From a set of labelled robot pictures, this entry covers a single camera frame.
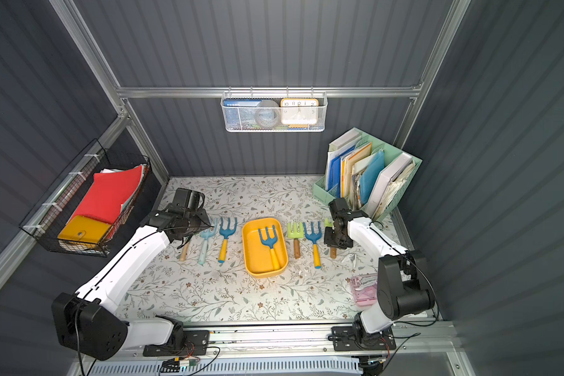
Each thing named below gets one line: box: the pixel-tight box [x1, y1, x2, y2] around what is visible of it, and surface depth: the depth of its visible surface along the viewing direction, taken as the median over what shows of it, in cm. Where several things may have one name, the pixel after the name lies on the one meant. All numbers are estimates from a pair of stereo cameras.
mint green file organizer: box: [311, 127, 423, 222], surface depth 96 cm
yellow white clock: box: [280, 97, 320, 129], surface depth 90 cm
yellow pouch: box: [57, 215, 112, 244], surface depth 67 cm
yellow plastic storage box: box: [242, 217, 289, 279], surface depth 96 cm
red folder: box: [71, 165, 143, 225], surface depth 76 cm
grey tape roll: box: [254, 99, 281, 129], surface depth 89 cm
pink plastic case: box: [350, 272, 378, 308], surface depth 86 cm
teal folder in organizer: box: [359, 149, 385, 206], surface depth 93 cm
